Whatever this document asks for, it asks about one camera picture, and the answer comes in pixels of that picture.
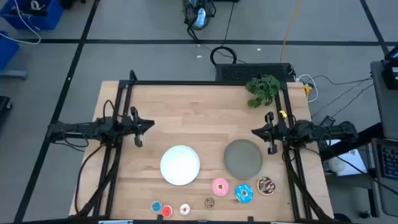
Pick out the black keyboard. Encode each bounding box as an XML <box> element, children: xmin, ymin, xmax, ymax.
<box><xmin>377</xmin><ymin>144</ymin><xmax>398</xmax><ymax>181</ymax></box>

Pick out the grey round plate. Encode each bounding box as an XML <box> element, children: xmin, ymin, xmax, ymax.
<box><xmin>223</xmin><ymin>139</ymin><xmax>264</xmax><ymax>180</ymax></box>

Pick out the grey desk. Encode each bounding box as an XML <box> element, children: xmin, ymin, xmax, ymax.
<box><xmin>369</xmin><ymin>60</ymin><xmax>398</xmax><ymax>141</ymax></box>
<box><xmin>371</xmin><ymin>138</ymin><xmax>398</xmax><ymax>218</ymax></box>

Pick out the blue plastic bin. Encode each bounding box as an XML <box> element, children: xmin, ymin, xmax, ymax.
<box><xmin>0</xmin><ymin>30</ymin><xmax>21</xmax><ymax>71</ymax></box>
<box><xmin>0</xmin><ymin>0</ymin><xmax>65</xmax><ymax>31</ymax></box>

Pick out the white floor cable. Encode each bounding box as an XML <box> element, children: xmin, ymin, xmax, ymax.
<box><xmin>0</xmin><ymin>0</ymin><xmax>42</xmax><ymax>45</ymax></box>

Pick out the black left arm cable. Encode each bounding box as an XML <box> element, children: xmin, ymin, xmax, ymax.
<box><xmin>74</xmin><ymin>142</ymin><xmax>106</xmax><ymax>216</ymax></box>

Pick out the yellow hanging cable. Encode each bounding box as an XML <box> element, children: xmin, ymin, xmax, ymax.
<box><xmin>279</xmin><ymin>0</ymin><xmax>303</xmax><ymax>63</ymax></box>

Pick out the large chocolate frosted donut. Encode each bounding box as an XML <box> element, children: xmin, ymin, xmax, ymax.
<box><xmin>256</xmin><ymin>176</ymin><xmax>276</xmax><ymax>196</ymax></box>

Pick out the thin black floor cable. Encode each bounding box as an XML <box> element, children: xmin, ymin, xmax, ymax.
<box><xmin>310</xmin><ymin>83</ymin><xmax>374</xmax><ymax>118</ymax></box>
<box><xmin>306</xmin><ymin>74</ymin><xmax>374</xmax><ymax>86</ymax></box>

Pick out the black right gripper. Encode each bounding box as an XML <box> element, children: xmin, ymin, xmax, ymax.
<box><xmin>251</xmin><ymin>111</ymin><xmax>292</xmax><ymax>156</ymax></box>

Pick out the black computer case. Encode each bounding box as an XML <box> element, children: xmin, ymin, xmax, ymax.
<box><xmin>215</xmin><ymin>63</ymin><xmax>295</xmax><ymax>83</ymax></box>

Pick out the black chair base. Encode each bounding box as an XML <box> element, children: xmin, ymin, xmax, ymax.
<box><xmin>0</xmin><ymin>95</ymin><xmax>12</xmax><ymax>119</ymax></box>

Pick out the white paper sheet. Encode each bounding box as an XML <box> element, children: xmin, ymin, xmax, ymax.
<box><xmin>323</xmin><ymin>139</ymin><xmax>369</xmax><ymax>177</ymax></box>

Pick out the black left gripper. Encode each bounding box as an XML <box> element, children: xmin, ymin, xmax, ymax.
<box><xmin>120</xmin><ymin>106</ymin><xmax>155</xmax><ymax>148</ymax></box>

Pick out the coiled black cable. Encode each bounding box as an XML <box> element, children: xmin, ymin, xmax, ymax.
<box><xmin>210</xmin><ymin>45</ymin><xmax>238</xmax><ymax>67</ymax></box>

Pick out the green potted plant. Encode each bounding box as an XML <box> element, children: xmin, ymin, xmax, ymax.
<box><xmin>244</xmin><ymin>73</ymin><xmax>281</xmax><ymax>109</ymax></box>

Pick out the white looped cable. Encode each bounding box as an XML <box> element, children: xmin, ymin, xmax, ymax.
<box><xmin>297</xmin><ymin>73</ymin><xmax>320</xmax><ymax>103</ymax></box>

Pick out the black monitor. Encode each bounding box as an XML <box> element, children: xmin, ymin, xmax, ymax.
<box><xmin>381</xmin><ymin>46</ymin><xmax>398</xmax><ymax>91</ymax></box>

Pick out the small white frosted donut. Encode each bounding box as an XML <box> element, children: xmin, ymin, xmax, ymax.
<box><xmin>179</xmin><ymin>203</ymin><xmax>192</xmax><ymax>217</ymax></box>

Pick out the grey table foot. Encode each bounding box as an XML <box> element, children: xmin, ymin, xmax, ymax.
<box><xmin>0</xmin><ymin>70</ymin><xmax>29</xmax><ymax>80</ymax></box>

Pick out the large blue frosted donut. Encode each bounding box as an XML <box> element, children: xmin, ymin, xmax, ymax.
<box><xmin>234</xmin><ymin>183</ymin><xmax>254</xmax><ymax>204</ymax></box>

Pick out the large pink frosted donut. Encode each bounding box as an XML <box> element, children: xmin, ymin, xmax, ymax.
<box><xmin>211</xmin><ymin>177</ymin><xmax>230</xmax><ymax>197</ymax></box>

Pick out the black floor fan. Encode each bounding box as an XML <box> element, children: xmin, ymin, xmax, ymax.
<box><xmin>182</xmin><ymin>0</ymin><xmax>217</xmax><ymax>31</ymax></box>

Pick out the white round plate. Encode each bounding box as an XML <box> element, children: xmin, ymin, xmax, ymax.
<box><xmin>160</xmin><ymin>145</ymin><xmax>201</xmax><ymax>187</ymax></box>

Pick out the black aluminium table frame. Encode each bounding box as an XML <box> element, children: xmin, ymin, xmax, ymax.
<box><xmin>73</xmin><ymin>70</ymin><xmax>335</xmax><ymax>223</ymax></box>

